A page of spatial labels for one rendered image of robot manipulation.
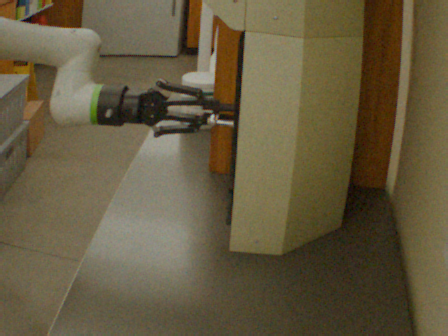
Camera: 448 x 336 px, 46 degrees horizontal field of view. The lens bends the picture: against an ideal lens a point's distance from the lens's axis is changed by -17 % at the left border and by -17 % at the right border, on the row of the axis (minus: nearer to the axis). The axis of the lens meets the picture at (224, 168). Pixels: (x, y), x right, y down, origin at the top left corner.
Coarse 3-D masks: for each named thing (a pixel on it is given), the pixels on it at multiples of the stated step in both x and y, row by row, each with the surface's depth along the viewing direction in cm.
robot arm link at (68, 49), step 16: (0, 16) 113; (0, 32) 111; (16, 32) 114; (32, 32) 118; (48, 32) 121; (64, 32) 124; (80, 32) 127; (0, 48) 113; (16, 48) 116; (32, 48) 119; (48, 48) 121; (64, 48) 124; (80, 48) 126; (96, 48) 129; (48, 64) 125; (64, 64) 127; (80, 64) 127; (96, 64) 132
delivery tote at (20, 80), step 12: (0, 84) 325; (12, 84) 324; (24, 84) 340; (0, 96) 303; (12, 96) 323; (24, 96) 346; (0, 108) 307; (12, 108) 327; (24, 108) 351; (0, 120) 311; (12, 120) 332; (0, 132) 315; (12, 132) 337; (0, 144) 319
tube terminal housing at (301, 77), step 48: (288, 0) 106; (336, 0) 111; (288, 48) 110; (336, 48) 116; (288, 96) 115; (336, 96) 122; (240, 144) 120; (288, 144) 119; (336, 144) 127; (240, 192) 124; (288, 192) 123; (336, 192) 134; (240, 240) 129; (288, 240) 129
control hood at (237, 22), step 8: (208, 0) 108; (216, 0) 108; (224, 0) 108; (232, 0) 107; (240, 0) 107; (216, 8) 109; (224, 8) 108; (232, 8) 108; (240, 8) 108; (224, 16) 109; (232, 16) 109; (240, 16) 109; (232, 24) 110; (240, 24) 109
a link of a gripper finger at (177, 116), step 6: (150, 114) 129; (156, 114) 129; (162, 114) 129; (168, 114) 129; (174, 114) 130; (180, 114) 130; (186, 114) 130; (192, 114) 131; (168, 120) 129; (180, 120) 129; (186, 120) 129; (192, 120) 129; (198, 120) 129
